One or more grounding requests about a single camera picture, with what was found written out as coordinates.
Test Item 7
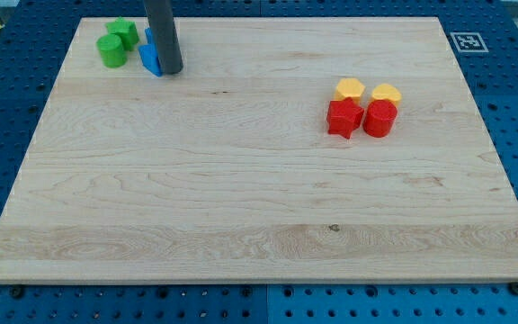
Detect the blue block behind rod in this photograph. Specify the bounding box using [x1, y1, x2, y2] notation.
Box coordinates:
[145, 28, 153, 44]

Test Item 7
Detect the green cylinder block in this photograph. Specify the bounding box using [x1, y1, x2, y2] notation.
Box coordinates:
[96, 34, 127, 68]

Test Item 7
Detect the yellow heart block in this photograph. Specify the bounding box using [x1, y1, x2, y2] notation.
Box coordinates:
[371, 83, 402, 107]

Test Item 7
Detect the light wooden board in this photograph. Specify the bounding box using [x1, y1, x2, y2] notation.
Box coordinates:
[0, 17, 518, 285]

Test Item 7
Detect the red star block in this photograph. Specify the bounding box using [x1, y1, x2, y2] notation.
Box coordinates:
[326, 98, 364, 140]

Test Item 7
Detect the blue triangular block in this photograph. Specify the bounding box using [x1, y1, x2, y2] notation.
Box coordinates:
[138, 44, 163, 77]

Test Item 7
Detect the black bolt front left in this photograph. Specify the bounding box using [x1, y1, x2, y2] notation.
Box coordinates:
[9, 285, 24, 299]

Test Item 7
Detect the black bolt front right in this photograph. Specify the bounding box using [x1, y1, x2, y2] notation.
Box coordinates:
[507, 282, 518, 296]

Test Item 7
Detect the yellow pentagon block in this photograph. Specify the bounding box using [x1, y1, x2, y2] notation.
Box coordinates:
[334, 77, 366, 104]

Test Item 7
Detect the green star block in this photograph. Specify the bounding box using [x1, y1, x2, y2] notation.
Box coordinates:
[105, 17, 139, 51]

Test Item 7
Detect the red cylinder block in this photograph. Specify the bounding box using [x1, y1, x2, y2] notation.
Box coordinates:
[363, 100, 398, 138]

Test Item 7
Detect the white fiducial marker tag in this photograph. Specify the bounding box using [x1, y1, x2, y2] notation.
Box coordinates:
[450, 31, 488, 53]

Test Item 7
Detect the grey cylindrical pointer rod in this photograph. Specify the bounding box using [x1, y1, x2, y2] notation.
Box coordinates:
[143, 0, 183, 75]

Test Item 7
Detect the black bolt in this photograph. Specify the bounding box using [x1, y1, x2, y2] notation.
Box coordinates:
[507, 282, 518, 296]
[9, 285, 24, 299]

